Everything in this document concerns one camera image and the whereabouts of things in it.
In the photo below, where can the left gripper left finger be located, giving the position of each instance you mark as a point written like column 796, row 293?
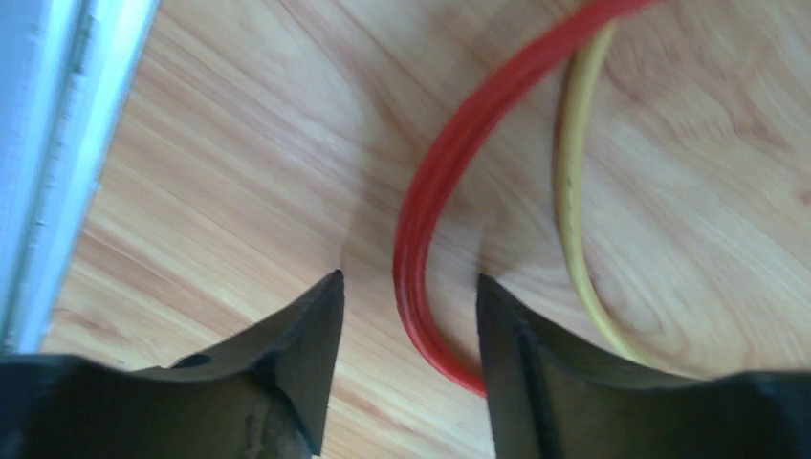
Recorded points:
column 261, row 393

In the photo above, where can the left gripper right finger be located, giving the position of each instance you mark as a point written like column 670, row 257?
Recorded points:
column 552, row 394

